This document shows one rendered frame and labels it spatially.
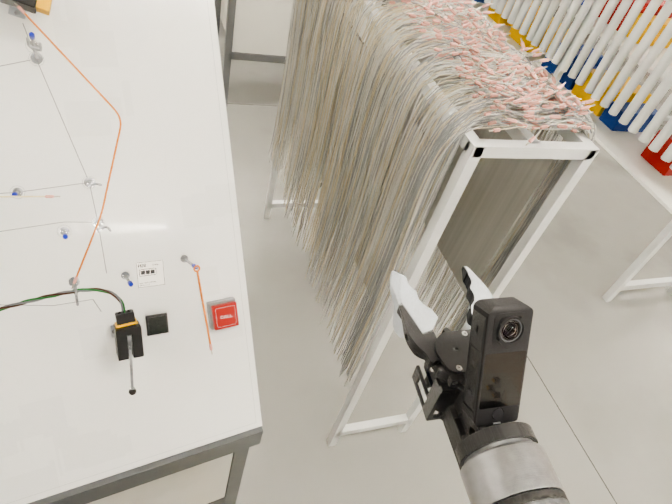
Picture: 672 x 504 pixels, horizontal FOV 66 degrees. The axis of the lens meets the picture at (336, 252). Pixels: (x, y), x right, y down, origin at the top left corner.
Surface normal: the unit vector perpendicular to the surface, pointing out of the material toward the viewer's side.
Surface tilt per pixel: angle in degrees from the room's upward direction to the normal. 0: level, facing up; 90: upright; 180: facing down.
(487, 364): 60
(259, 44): 90
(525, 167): 90
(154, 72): 54
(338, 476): 0
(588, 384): 0
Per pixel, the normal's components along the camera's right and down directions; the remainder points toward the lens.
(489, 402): 0.26, 0.27
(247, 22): 0.28, 0.72
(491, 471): -0.59, -0.47
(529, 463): 0.20, -0.70
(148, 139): 0.47, 0.15
